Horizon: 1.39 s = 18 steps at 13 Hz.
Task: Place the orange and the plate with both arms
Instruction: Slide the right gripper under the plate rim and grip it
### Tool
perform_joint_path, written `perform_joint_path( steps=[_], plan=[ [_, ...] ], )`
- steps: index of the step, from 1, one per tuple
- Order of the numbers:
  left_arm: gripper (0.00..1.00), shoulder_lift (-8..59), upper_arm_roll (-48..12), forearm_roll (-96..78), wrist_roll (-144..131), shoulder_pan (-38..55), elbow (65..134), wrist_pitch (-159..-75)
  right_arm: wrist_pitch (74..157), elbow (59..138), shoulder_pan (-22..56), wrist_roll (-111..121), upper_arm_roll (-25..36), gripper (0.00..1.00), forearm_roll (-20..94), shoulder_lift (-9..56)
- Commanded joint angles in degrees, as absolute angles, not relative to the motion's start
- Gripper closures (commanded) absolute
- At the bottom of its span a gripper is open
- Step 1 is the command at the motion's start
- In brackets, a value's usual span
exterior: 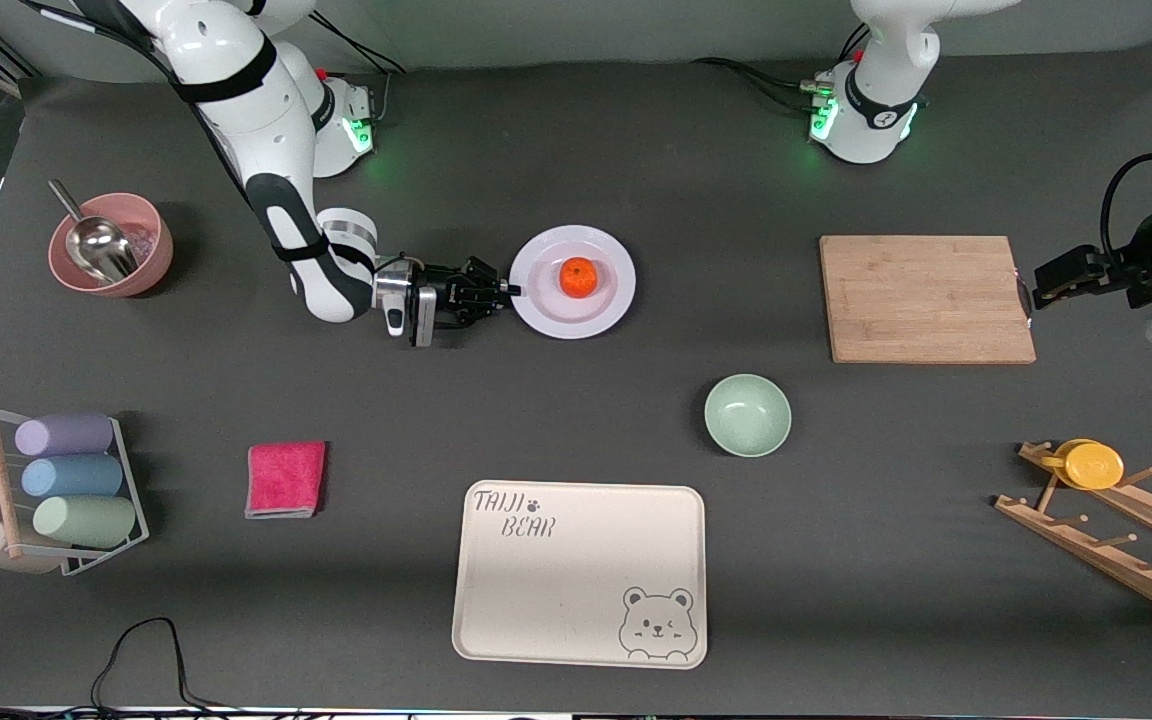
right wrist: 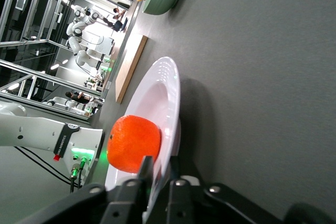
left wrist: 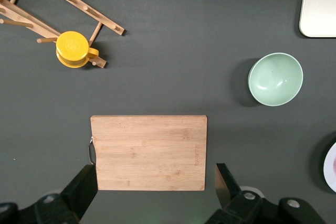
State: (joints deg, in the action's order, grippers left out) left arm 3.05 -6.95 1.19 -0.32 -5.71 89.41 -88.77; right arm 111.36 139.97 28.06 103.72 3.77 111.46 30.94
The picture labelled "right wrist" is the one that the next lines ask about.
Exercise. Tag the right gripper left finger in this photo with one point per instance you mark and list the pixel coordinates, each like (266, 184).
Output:
(131, 200)

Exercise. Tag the aluminium cell frame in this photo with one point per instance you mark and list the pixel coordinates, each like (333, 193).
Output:
(26, 43)

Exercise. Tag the white round plate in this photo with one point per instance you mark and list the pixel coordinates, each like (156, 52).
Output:
(162, 98)

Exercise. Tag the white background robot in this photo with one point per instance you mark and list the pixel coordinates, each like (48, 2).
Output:
(74, 44)

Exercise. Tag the wooden cutting board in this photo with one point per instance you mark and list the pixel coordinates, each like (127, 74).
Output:
(130, 69)

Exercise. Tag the person in black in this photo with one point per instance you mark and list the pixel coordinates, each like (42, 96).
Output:
(78, 98)

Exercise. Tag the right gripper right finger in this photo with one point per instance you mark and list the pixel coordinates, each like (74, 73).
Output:
(181, 200)

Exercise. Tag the orange fruit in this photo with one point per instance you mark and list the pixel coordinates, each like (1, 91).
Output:
(134, 142)

